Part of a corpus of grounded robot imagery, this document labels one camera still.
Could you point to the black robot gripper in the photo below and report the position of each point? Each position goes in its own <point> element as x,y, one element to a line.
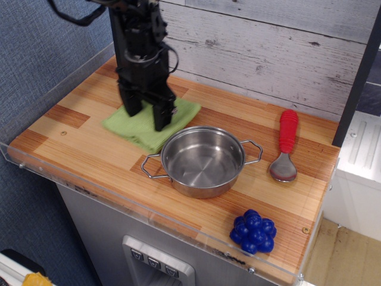
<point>145,78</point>

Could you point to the green cloth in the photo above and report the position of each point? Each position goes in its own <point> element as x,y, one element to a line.
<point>140,129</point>

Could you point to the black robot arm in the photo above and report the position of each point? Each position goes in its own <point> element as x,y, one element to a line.
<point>141,53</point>

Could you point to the stainless steel pot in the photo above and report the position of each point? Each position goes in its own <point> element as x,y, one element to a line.
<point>204,161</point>

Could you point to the grey toy cabinet front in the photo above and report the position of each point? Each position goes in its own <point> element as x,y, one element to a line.
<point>102,227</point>

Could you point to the clear acrylic edge guard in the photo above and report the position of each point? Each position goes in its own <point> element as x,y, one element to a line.
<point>34,218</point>

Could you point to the silver dispenser button panel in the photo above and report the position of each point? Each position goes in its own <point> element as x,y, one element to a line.
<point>151,266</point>

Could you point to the blue plastic grape bunch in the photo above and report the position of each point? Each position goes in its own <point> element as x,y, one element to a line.
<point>253,233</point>

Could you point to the dark grey left post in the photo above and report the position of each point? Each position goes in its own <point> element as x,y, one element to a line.
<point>118,36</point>

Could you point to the dark grey post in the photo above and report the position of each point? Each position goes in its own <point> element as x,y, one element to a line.
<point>363,72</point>
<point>118,36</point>

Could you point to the red handled metal spoon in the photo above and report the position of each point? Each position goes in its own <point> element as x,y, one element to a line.
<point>283,169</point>

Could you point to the dark grey right post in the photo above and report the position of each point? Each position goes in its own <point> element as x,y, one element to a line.
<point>363,72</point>

